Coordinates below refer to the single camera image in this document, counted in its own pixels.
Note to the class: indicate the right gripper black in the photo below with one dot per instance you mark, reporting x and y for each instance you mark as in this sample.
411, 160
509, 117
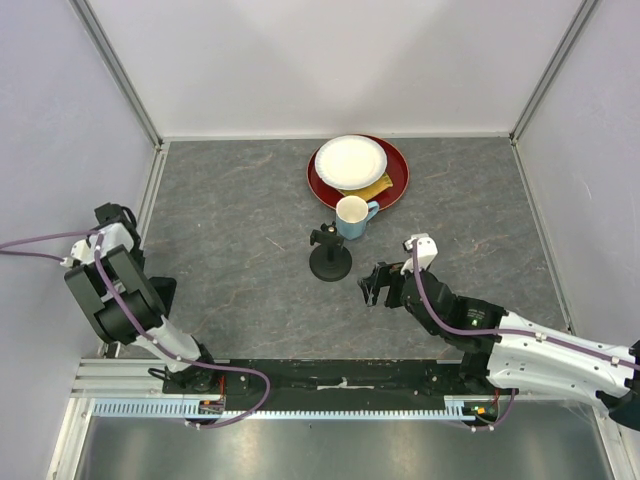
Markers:
383, 275

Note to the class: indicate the black phone stand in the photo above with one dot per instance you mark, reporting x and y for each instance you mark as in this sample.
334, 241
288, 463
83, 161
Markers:
330, 261

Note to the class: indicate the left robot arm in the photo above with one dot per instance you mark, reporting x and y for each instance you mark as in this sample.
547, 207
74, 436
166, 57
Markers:
126, 307

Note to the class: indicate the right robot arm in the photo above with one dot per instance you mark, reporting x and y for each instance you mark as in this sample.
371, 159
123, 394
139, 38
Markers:
505, 351

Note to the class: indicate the light blue mug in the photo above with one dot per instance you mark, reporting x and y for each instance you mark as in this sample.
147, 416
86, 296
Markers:
353, 214

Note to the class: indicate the yellow sponge cloth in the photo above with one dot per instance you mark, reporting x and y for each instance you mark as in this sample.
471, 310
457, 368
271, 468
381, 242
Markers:
383, 183

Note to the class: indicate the red round tray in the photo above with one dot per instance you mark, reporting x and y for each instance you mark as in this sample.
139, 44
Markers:
397, 169

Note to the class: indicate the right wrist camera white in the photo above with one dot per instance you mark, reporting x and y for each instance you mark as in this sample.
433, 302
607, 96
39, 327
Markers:
422, 250

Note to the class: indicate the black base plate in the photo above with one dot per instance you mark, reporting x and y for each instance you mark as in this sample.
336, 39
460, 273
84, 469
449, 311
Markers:
254, 381

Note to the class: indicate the light blue cable duct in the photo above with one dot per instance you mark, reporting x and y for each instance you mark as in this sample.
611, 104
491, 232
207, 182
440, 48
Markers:
315, 405

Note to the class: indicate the aluminium frame post right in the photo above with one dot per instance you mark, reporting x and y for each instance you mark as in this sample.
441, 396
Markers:
558, 59

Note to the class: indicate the aluminium frame post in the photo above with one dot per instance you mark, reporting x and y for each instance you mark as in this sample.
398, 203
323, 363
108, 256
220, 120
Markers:
558, 59
107, 52

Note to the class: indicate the aluminium frame post left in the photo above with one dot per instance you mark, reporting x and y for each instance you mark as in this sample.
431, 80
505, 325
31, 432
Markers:
107, 52

